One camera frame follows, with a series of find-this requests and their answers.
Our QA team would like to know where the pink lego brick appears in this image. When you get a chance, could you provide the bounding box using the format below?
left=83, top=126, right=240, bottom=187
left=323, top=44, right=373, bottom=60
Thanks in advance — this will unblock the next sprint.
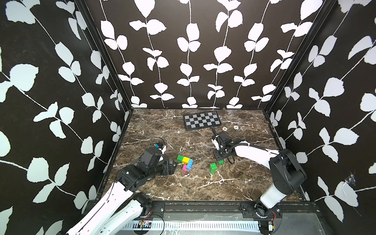
left=182, top=164, right=189, bottom=172

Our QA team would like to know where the blue lego brick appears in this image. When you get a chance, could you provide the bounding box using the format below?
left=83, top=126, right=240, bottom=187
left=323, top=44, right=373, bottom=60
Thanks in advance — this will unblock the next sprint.
left=187, top=159, right=193, bottom=170

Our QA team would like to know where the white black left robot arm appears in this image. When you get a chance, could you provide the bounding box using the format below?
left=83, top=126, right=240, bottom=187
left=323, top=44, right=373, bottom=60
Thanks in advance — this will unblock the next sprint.
left=67, top=144, right=177, bottom=235

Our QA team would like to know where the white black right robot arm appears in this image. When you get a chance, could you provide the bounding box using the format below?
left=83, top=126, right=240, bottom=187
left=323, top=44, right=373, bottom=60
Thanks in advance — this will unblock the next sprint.
left=211, top=127, right=307, bottom=218

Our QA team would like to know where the black grey checkerboard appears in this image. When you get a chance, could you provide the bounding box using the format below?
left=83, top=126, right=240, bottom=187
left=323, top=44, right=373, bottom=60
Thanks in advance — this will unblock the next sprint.
left=182, top=111, right=221, bottom=131

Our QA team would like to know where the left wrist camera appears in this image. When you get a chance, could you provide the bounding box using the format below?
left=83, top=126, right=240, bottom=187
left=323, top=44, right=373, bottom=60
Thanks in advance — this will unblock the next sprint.
left=154, top=143, right=166, bottom=154

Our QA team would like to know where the black front frame rail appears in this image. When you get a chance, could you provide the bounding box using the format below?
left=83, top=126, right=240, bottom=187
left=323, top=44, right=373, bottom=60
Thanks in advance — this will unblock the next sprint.
left=141, top=201, right=320, bottom=220

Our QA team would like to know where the white slotted cable duct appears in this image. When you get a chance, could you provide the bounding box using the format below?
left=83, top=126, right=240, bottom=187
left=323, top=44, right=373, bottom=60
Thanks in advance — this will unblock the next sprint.
left=121, top=220, right=260, bottom=233

